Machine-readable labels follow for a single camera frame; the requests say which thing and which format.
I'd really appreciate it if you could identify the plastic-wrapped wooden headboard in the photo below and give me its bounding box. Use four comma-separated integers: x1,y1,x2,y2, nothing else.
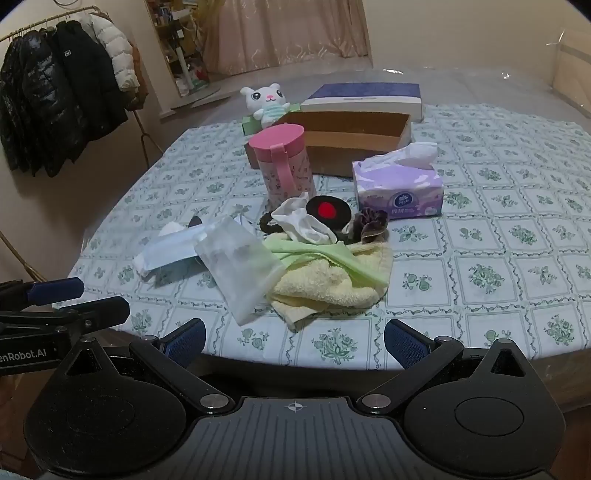
547,25,591,112

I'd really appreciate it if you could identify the pink lidded cup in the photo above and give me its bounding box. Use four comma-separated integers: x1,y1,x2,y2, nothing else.
248,124,318,206

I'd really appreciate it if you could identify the wooden bookshelf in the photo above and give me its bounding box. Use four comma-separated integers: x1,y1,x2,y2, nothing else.
145,0,208,97

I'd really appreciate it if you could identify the brown velvet scrunchie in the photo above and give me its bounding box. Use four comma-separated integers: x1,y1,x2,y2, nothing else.
344,208,391,244

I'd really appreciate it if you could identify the black pad with red dot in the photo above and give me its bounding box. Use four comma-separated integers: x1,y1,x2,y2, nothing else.
307,195,354,241

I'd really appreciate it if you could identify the clear plastic bag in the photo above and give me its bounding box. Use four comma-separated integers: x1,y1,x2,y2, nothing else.
194,217,282,324

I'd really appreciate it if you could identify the white puffer jacket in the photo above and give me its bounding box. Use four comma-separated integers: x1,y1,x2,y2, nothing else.
88,11,141,90

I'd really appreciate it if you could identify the matte black jacket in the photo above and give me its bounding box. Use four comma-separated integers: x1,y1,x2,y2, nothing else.
46,18,130,164

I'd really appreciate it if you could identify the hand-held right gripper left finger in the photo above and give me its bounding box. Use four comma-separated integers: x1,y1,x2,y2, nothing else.
55,318,236,417

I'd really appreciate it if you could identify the packaged white face mask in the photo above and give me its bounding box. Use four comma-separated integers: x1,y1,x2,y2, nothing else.
133,217,252,282

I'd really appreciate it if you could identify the beige patterned curtain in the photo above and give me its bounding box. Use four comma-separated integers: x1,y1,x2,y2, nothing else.
201,0,372,77

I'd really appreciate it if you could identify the brown cardboard box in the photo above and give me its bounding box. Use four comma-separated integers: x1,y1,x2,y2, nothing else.
244,111,413,178

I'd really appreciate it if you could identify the gold metal coat rack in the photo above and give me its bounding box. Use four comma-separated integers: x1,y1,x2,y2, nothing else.
0,6,164,283

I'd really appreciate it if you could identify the glossy black puffer jacket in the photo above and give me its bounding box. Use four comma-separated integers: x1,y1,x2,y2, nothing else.
0,30,61,178

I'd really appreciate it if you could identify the purple tissue box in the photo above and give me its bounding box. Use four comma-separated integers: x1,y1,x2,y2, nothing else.
352,142,445,221

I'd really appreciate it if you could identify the black hair tie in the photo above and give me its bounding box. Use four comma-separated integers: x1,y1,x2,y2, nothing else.
259,211,289,238

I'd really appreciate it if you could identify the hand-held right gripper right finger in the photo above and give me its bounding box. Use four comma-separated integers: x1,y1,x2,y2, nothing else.
356,318,539,417

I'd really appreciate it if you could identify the small green box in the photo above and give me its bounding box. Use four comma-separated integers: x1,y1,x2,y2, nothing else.
241,104,301,136

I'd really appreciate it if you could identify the white sock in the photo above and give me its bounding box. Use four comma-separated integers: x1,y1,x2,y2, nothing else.
270,193,339,245

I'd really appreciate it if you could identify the brown jacket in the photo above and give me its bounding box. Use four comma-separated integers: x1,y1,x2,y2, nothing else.
124,41,149,112

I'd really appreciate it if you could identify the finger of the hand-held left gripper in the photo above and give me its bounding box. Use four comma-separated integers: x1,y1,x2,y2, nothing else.
0,295,131,334
0,277,86,309

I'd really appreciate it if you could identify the white cat plush toy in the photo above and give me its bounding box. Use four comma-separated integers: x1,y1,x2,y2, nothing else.
240,83,293,129

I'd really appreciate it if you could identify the light green cloth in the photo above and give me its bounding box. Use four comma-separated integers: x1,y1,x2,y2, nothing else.
263,233,393,287

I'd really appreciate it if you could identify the blue and white box lid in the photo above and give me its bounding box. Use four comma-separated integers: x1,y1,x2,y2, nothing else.
300,83,423,123

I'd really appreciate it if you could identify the yellow towel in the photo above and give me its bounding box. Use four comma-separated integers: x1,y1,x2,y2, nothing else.
268,242,394,330

